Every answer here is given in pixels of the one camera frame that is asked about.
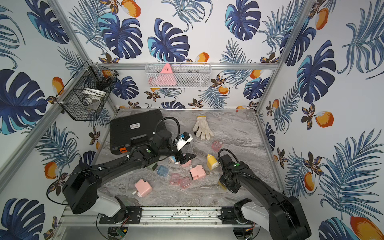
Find yellow pencil sharpener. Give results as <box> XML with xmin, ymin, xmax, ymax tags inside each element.
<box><xmin>207</xmin><ymin>154</ymin><xmax>219</xmax><ymax>171</ymax></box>

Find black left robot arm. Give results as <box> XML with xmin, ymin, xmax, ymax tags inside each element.
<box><xmin>63</xmin><ymin>130</ymin><xmax>196</xmax><ymax>218</ymax></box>

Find clear wall-mounted shelf bin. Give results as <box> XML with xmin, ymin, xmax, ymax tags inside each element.
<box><xmin>145</xmin><ymin>62</ymin><xmax>212</xmax><ymax>88</ymax></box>

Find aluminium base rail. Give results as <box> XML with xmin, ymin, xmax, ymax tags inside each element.
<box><xmin>59</xmin><ymin>202</ymin><xmax>270</xmax><ymax>230</ymax></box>

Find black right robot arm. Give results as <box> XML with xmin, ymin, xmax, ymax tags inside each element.
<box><xmin>218</xmin><ymin>149</ymin><xmax>312</xmax><ymax>240</ymax></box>

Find blue clear sharpener tray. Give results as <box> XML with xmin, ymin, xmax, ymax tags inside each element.
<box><xmin>157</xmin><ymin>166</ymin><xmax>169</xmax><ymax>177</ymax></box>

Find white knit work glove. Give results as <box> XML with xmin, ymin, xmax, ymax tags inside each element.
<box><xmin>193</xmin><ymin>116</ymin><xmax>214</xmax><ymax>141</ymax></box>

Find pink pencil sharpener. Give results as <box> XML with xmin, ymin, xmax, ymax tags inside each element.
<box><xmin>181</xmin><ymin>160</ymin><xmax>192</xmax><ymax>168</ymax></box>
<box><xmin>190</xmin><ymin>165</ymin><xmax>206</xmax><ymax>181</ymax></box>
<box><xmin>135</xmin><ymin>179</ymin><xmax>153</xmax><ymax>198</ymax></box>

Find pink clear sharpener tray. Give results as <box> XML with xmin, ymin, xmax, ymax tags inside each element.
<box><xmin>170</xmin><ymin>173</ymin><xmax>181</xmax><ymax>185</ymax></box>
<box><xmin>179</xmin><ymin>177</ymin><xmax>192</xmax><ymax>189</ymax></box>

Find black wire basket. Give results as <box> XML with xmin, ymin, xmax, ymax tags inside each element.
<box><xmin>55</xmin><ymin>62</ymin><xmax>119</xmax><ymax>121</ymax></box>

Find clear red-rimmed sharpener tray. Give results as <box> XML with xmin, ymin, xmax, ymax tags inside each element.
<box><xmin>212</xmin><ymin>140</ymin><xmax>223</xmax><ymax>153</ymax></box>

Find black plastic tool case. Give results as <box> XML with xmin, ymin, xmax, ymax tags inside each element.
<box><xmin>110</xmin><ymin>110</ymin><xmax>163</xmax><ymax>155</ymax></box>

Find pink triangular object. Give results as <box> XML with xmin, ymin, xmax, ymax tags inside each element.
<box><xmin>155</xmin><ymin>63</ymin><xmax>177</xmax><ymax>86</ymax></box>

